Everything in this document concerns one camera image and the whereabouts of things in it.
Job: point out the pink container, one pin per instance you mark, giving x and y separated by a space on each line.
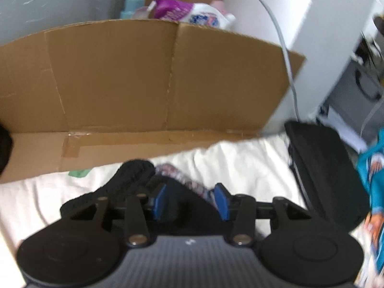
217 5

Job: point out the purple white detergent pouch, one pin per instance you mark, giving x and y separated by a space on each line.
192 13

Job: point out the black pants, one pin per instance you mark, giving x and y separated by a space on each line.
187 213

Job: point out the flattened cardboard sheet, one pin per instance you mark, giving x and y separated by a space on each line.
120 81

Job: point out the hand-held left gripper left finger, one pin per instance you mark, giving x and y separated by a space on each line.
160 201

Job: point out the white cabinet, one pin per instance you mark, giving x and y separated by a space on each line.
315 21

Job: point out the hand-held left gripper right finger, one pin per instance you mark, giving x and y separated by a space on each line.
221 201

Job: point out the patterned cloth item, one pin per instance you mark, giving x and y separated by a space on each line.
183 180

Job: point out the black bag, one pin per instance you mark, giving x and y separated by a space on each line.
324 171

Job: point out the black garment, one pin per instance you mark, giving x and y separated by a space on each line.
4 150

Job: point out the teal printed cloth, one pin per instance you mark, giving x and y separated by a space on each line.
375 171

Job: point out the light blue container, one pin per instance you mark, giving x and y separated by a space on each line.
132 7

